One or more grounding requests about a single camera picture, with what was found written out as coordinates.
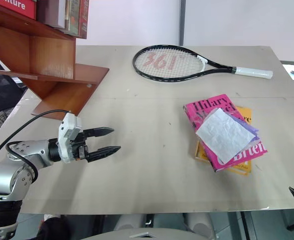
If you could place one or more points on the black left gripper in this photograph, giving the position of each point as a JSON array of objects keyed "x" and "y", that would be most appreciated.
[{"x": 79, "y": 147}]

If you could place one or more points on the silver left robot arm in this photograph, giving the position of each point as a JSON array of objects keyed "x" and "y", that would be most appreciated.
[{"x": 1, "y": 178}]

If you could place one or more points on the brown wooden bookshelf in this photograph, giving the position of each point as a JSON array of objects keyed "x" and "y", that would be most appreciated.
[{"x": 49, "y": 62}]

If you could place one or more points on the yellow book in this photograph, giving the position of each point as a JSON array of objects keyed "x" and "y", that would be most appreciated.
[{"x": 245, "y": 112}]

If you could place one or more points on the pink Hilary Mantel book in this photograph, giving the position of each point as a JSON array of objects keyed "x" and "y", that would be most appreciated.
[{"x": 201, "y": 110}]

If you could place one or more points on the dark red book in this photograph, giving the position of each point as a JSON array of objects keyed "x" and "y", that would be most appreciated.
[{"x": 83, "y": 17}]

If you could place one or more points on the olive patterned book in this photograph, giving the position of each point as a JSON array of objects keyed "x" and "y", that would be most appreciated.
[{"x": 74, "y": 15}]

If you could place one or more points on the thin beige book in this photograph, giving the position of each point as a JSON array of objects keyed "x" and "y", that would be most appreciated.
[{"x": 67, "y": 13}]

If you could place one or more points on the grey book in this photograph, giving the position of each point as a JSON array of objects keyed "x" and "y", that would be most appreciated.
[{"x": 52, "y": 12}]

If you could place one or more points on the black table leg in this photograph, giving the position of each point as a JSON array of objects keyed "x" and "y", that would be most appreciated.
[{"x": 247, "y": 226}]

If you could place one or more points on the white crumpled paper sheet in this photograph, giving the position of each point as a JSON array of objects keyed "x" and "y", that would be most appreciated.
[{"x": 223, "y": 136}]

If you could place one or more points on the grey curved platform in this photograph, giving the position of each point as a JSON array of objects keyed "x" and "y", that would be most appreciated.
[{"x": 141, "y": 234}]

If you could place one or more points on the grey rounded cylinder shape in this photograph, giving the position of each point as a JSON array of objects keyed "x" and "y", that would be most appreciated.
[{"x": 199, "y": 225}]

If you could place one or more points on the black mesh office chair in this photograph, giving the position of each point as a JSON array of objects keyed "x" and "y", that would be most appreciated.
[{"x": 1, "y": 95}]

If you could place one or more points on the black and white tennis racket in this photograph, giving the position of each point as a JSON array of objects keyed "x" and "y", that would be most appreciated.
[{"x": 212, "y": 65}]

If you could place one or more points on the grey vertical pole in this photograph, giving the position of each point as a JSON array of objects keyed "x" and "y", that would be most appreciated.
[{"x": 182, "y": 22}]

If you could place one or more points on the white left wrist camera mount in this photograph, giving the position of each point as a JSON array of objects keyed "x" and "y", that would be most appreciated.
[{"x": 66, "y": 140}]

